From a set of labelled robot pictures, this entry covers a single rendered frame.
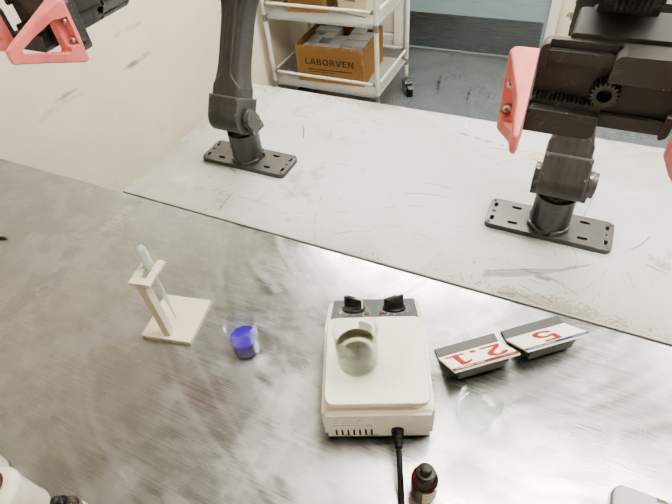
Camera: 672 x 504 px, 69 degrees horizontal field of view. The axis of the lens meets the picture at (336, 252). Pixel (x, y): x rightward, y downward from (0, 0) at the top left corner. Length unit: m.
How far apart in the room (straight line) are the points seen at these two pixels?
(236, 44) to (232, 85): 0.07
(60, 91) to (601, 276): 1.74
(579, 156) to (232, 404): 0.59
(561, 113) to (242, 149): 0.72
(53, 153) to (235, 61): 1.16
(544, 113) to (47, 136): 1.76
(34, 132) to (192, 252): 1.15
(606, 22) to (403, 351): 0.38
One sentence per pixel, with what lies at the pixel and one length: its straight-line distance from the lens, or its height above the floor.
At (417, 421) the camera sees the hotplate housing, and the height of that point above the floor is 0.95.
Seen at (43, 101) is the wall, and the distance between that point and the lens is 1.98.
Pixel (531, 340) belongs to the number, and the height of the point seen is 0.92.
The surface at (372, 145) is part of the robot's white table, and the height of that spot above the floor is 0.90.
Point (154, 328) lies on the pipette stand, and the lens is 0.80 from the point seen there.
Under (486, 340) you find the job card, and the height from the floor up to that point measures 0.90.
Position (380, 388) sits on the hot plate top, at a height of 0.99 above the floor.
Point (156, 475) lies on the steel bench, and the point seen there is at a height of 0.90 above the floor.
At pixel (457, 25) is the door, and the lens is 3.57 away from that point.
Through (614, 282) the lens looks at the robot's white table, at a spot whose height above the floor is 0.90.
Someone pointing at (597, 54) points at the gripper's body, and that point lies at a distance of 0.42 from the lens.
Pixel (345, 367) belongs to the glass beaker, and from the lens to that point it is 0.57.
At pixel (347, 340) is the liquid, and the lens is 0.58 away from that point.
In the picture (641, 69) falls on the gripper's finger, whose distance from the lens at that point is 0.41.
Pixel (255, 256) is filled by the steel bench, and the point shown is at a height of 0.90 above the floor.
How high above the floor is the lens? 1.50
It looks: 46 degrees down
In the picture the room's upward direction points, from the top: 7 degrees counter-clockwise
